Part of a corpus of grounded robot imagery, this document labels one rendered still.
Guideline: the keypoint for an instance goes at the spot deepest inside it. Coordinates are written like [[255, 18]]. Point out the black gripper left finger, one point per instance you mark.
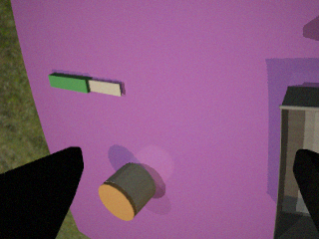
[[35, 198]]

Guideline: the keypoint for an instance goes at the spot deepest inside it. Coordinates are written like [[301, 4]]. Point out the grey rectangular tray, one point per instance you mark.
[[299, 128]]

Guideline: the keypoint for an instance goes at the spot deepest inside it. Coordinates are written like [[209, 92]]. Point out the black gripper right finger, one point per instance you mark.
[[306, 172]]

